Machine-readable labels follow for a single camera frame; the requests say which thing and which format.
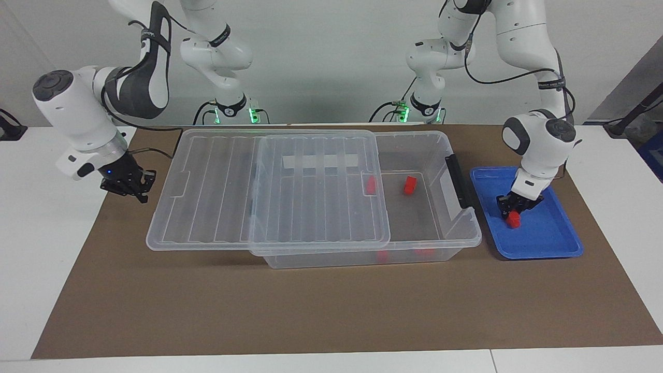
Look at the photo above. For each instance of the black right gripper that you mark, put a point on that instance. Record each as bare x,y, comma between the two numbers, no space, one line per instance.
121,178

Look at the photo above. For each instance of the clear plastic storage box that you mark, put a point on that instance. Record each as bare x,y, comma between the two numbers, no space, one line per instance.
430,223

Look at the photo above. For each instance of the black clamp object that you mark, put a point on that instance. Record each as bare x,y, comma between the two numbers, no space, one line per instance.
10,132

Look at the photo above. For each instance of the brown table mat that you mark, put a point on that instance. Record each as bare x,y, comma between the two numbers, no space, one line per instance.
311,311

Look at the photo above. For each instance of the blue crate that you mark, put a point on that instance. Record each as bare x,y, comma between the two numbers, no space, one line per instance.
653,155

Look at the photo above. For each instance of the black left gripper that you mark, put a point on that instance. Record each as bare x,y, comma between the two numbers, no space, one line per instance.
523,202

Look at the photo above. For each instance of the red block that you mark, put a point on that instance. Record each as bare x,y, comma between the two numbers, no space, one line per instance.
383,255
424,253
514,220
410,185
370,185

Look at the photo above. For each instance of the blue plastic tray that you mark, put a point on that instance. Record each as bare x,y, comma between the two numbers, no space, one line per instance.
549,238

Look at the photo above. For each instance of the clear ribbed plastic lid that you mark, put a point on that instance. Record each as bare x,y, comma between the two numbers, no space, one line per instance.
217,197

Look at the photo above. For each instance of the black stand leg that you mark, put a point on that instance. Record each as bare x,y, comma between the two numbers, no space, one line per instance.
616,128

